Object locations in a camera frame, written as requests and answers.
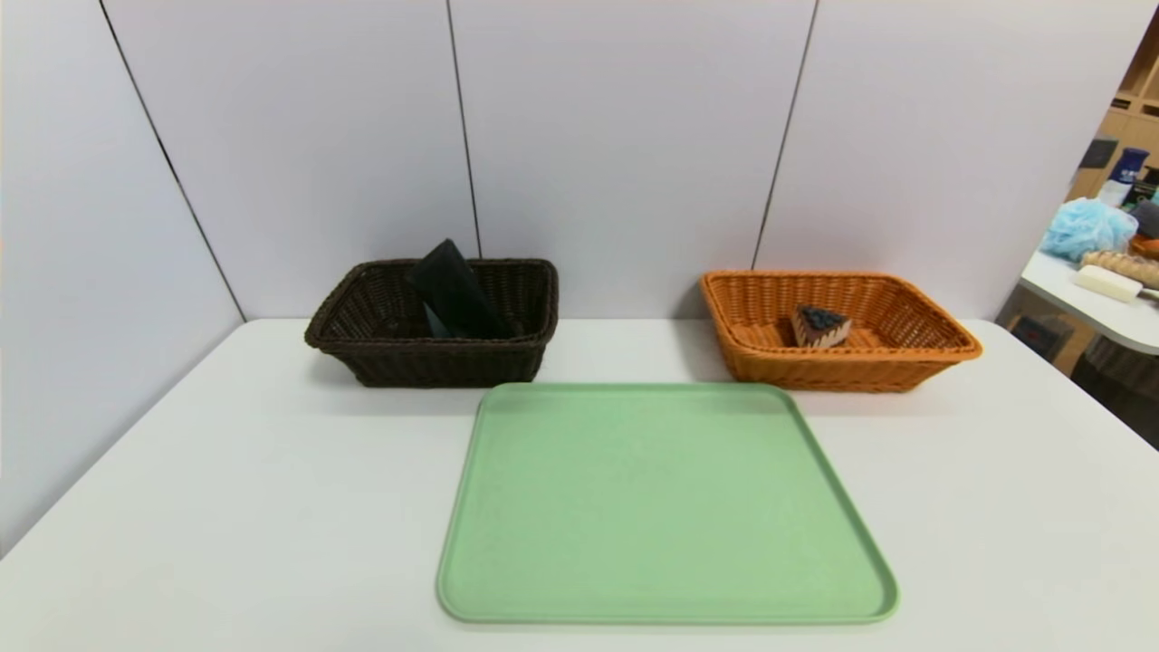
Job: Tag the dark brown wicker basket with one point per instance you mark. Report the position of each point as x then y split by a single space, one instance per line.
453 367

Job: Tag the light green plastic tray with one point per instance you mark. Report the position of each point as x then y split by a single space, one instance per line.
652 525

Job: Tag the beige knobbly wooden brush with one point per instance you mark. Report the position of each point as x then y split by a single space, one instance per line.
1127 265

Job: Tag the cardboard box with dark print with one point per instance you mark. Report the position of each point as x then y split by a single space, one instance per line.
1041 337

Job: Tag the white side table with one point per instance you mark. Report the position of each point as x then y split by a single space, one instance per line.
1109 317

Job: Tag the cream white bar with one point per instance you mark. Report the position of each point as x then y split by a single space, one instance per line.
1106 283

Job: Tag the dark brown seat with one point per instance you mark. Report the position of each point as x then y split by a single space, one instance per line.
1127 389

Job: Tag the blue and white bottle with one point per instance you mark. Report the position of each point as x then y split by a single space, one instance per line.
1127 172

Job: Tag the wooden shelf unit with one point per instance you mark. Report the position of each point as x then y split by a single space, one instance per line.
1136 122

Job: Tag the chocolate blueberry cake slice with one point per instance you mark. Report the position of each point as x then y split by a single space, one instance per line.
819 328

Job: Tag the orange brown bowl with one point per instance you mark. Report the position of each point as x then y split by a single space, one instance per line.
1146 246

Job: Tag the black glasses case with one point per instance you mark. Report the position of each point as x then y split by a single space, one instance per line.
457 290

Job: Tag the light blue bath sponge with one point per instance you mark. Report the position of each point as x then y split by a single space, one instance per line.
1082 231

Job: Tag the orange wicker basket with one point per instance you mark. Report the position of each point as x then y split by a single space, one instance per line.
815 371

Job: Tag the dark grey pouch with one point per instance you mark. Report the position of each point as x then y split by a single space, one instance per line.
1148 219

